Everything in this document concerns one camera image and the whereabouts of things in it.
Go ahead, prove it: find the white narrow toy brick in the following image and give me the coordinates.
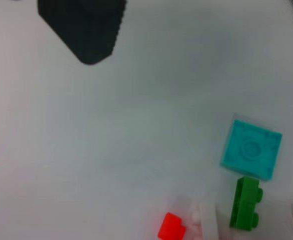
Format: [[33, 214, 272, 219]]
[[185, 199, 219, 240]]

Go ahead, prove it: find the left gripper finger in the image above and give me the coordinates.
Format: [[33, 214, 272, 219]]
[[37, 0, 126, 66]]

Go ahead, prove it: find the cyan square toy brick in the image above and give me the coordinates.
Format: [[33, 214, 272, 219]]
[[220, 118, 284, 182]]

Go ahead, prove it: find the small red toy brick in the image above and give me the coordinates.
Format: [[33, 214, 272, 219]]
[[157, 211, 187, 240]]

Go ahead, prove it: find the green toy brick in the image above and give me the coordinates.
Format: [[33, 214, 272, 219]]
[[229, 176, 264, 231]]

